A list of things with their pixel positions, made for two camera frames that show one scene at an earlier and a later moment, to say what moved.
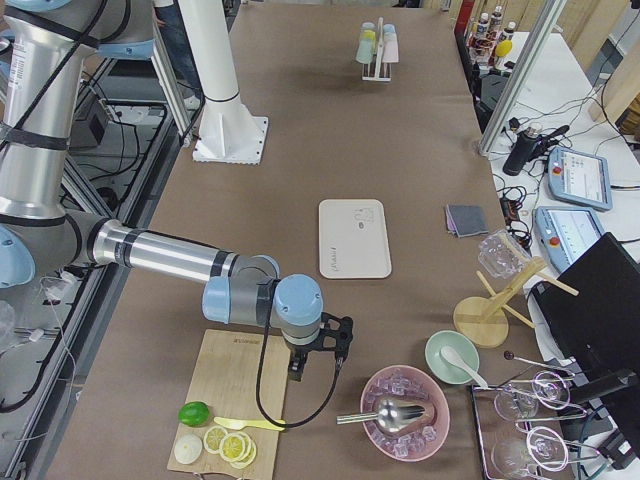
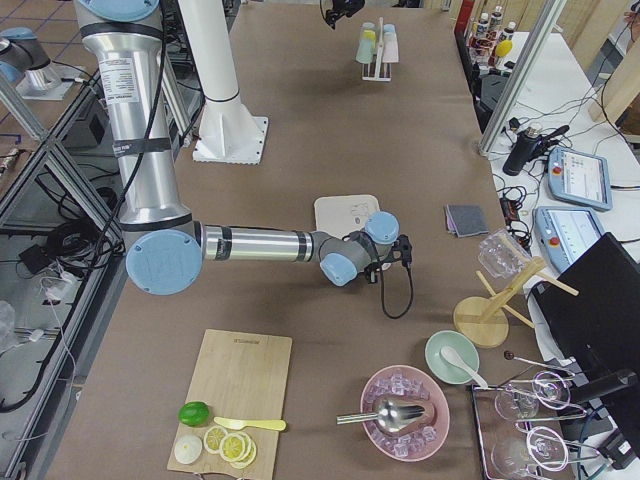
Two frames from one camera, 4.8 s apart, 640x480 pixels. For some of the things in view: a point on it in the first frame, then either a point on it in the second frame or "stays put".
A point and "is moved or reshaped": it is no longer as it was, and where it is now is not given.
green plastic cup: [365, 50] stays put
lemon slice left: [212, 437] stays put
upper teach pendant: [579, 177] stays put
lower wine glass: [546, 449] stays put
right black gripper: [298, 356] -> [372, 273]
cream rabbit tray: [353, 239] is moved or reshaped
